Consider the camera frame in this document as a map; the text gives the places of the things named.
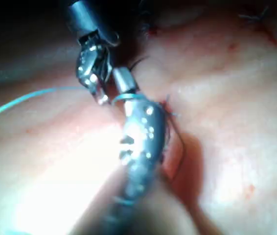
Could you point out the left arm needle driver jaw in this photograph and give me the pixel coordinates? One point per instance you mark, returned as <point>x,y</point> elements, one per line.
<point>94,93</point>
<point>103,98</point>

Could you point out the left arm needle driver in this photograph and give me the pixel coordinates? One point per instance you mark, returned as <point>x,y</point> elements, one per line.
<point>89,63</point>

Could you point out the right arm needle driver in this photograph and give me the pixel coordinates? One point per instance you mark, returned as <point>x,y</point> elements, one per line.
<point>148,127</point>

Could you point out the right arm needle driver jaw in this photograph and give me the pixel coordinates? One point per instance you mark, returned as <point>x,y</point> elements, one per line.
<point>126,82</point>

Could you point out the blue thread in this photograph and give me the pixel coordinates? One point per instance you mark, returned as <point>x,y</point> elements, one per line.
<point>30,95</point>

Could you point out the dark right arm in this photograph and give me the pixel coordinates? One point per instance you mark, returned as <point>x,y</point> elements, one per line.
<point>141,215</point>

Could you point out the dark left arm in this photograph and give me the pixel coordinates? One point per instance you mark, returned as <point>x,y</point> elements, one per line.
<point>84,14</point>

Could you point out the blue stitching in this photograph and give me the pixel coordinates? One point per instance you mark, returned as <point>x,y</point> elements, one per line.
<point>172,113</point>
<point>253,17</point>

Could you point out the tissue pad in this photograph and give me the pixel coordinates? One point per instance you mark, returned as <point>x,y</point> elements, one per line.
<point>226,127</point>

